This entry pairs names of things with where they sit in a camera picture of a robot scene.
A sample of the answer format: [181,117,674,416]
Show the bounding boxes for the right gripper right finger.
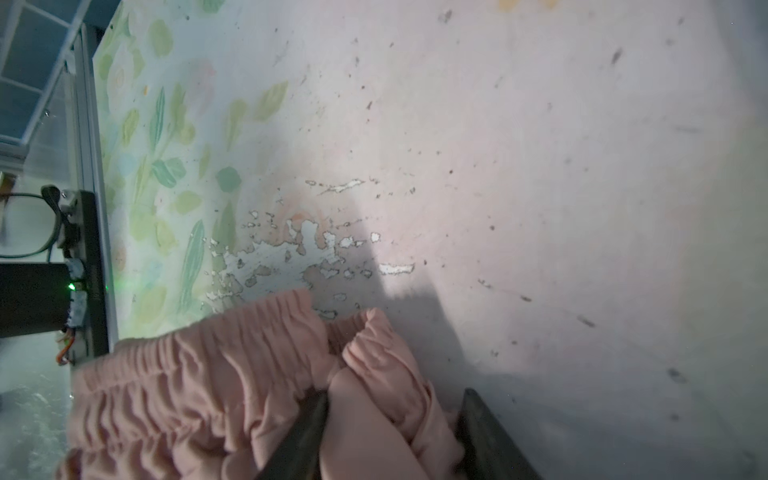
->
[457,388,541,480]

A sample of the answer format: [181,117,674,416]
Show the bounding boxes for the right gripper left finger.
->
[257,391,329,480]

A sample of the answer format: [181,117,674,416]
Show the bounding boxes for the aluminium front rail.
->
[1,24,117,366]

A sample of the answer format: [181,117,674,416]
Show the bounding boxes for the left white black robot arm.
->
[0,263,71,338]

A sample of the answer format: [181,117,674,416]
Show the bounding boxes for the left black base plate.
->
[57,191,110,365]

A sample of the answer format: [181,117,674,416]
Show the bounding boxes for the pink shorts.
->
[55,289,464,479]

